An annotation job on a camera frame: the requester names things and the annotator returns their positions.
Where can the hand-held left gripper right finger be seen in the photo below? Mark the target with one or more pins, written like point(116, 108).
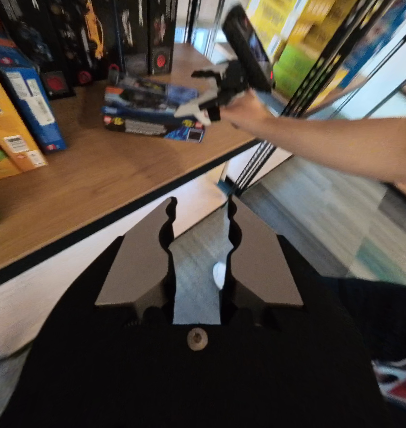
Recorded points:
point(263, 267)

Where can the person's white shoe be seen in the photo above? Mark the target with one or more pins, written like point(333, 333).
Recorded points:
point(219, 276)

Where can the blue toy box white label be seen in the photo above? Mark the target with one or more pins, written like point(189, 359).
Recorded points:
point(29, 100)

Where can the person's right hand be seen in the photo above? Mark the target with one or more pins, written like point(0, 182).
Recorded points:
point(246, 112)

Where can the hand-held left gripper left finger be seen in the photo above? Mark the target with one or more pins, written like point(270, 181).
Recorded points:
point(136, 267)

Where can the black metal rack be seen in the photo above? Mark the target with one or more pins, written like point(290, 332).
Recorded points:
point(306, 90)

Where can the person's right forearm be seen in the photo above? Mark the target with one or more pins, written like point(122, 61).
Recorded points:
point(340, 147)

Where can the light green box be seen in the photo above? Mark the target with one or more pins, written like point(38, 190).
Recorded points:
point(293, 67)

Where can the wooden shelf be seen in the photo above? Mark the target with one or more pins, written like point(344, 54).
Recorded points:
point(106, 180)

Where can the dark toy box bat logo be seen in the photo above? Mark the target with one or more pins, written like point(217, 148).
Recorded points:
point(149, 103)

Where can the row of black toy boxes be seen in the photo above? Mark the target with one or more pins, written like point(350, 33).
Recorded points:
point(72, 40)

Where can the person's dark trousers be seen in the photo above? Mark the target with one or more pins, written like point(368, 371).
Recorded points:
point(373, 317)

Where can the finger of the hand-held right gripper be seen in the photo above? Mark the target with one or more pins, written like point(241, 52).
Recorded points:
point(209, 72)
point(193, 108)

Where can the orange yellow toy box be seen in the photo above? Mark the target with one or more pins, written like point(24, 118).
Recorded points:
point(9, 140)

